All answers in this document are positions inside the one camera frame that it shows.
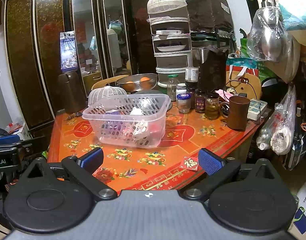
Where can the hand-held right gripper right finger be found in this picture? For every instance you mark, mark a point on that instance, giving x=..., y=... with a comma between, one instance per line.
x=210, y=163

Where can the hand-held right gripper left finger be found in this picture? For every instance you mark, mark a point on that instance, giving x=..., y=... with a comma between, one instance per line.
x=93, y=160

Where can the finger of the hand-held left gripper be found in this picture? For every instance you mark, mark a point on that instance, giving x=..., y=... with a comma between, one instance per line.
x=5, y=139
x=25, y=147

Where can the purple box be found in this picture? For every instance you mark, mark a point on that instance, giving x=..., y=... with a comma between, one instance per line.
x=112, y=112

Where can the clear plastic basket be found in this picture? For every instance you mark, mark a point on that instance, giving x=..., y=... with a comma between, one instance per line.
x=128, y=120

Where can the white barcode box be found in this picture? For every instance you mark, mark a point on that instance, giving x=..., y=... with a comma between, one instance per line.
x=140, y=132

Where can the white packet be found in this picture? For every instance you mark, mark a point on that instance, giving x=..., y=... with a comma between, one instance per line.
x=136, y=110

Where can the red envelope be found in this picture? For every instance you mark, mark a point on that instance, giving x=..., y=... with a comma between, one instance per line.
x=189, y=163

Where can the orange printed tablecloth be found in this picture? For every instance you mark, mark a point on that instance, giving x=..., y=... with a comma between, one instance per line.
x=183, y=135

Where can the brown mug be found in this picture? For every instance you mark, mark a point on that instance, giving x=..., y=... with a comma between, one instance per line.
x=238, y=113

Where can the small brown bottle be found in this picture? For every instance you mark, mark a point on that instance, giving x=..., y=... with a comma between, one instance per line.
x=200, y=103

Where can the blue lid glass jar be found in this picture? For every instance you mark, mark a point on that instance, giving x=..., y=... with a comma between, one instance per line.
x=183, y=104

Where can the white plastic colander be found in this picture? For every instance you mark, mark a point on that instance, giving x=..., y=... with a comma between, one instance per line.
x=105, y=95

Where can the pink paper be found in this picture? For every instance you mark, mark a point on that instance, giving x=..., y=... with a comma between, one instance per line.
x=224, y=94

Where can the brown thermos jug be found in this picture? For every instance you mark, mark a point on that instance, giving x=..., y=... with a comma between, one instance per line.
x=71, y=92

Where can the clear plastic bag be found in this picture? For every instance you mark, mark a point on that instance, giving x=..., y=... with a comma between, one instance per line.
x=280, y=127

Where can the white lid jar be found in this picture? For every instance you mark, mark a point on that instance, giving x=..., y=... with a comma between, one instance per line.
x=181, y=88

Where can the orange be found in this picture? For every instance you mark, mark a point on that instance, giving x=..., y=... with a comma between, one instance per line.
x=129, y=85
x=145, y=80

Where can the green lid glass jar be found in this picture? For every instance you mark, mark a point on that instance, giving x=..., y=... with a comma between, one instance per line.
x=172, y=87

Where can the dark wooden wardrobe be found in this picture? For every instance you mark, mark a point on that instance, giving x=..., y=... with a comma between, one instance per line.
x=30, y=55

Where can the light wooden cutout chair back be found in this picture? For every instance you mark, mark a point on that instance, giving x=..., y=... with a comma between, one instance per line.
x=253, y=86

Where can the dark bottle white label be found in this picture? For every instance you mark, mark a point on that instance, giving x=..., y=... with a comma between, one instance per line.
x=191, y=76

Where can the metal bowl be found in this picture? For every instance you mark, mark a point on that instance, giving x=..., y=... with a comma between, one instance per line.
x=135, y=80

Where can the black metal appliance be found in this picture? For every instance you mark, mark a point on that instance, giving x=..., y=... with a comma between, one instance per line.
x=210, y=70

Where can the blue printed hanging bag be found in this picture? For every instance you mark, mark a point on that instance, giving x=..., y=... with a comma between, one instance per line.
x=68, y=52

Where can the white blue-print cardboard box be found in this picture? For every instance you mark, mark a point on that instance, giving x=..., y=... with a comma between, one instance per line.
x=304, y=212

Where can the white plate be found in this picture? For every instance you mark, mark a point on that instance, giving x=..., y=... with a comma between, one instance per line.
x=171, y=47

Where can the tiered mesh food cover rack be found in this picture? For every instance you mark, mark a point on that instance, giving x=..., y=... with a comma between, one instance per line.
x=170, y=42

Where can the white flat carton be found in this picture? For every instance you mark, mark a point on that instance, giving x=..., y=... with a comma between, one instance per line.
x=168, y=32

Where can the plastic bag with metal ladle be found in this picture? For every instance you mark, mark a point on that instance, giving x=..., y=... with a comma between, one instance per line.
x=268, y=35

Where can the dark cloth covered appliance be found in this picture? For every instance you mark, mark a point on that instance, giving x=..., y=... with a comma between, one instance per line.
x=209, y=12

